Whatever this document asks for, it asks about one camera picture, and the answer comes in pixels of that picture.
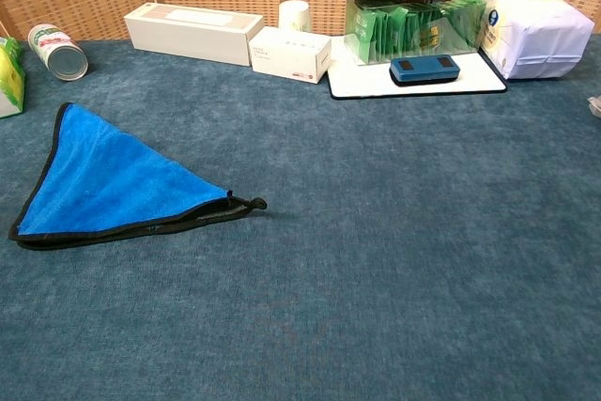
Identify grey and blue cloth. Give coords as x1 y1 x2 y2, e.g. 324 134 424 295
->
8 101 269 252

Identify blue whiteboard eraser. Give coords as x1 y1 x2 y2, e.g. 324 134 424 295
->
389 55 463 88

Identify small white cardboard box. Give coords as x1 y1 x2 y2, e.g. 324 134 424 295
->
248 25 332 85

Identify printed tin can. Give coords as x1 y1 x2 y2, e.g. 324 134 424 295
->
26 23 89 82

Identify green yellow box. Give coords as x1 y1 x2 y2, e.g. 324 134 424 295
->
0 36 26 119

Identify white paper cup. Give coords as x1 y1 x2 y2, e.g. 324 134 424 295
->
278 0 312 35

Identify long white power strip box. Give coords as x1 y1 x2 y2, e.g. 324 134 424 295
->
123 2 265 68

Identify clear box of green sachets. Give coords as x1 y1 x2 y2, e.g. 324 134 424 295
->
344 0 488 67

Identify white paper bag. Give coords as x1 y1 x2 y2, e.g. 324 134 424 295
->
477 0 596 81

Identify white whiteboard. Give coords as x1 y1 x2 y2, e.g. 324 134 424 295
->
327 46 509 100

